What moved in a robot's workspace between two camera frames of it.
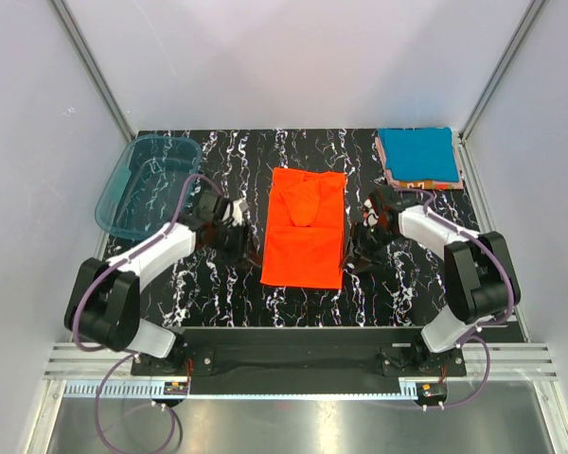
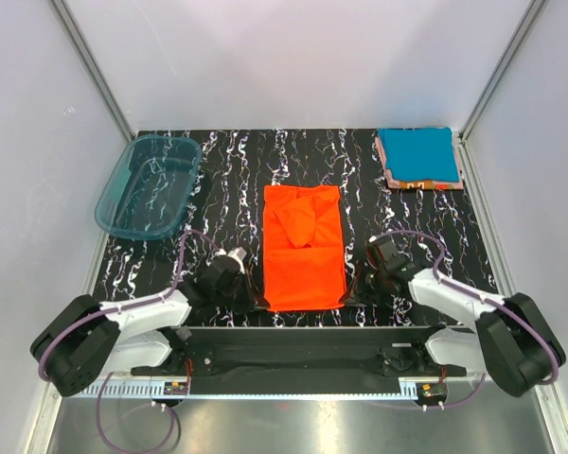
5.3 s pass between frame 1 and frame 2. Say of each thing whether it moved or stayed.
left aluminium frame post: stayed
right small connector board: stayed
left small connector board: stayed
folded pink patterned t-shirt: stayed
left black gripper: moved
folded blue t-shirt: stayed
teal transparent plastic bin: stayed
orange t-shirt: moved
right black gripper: moved
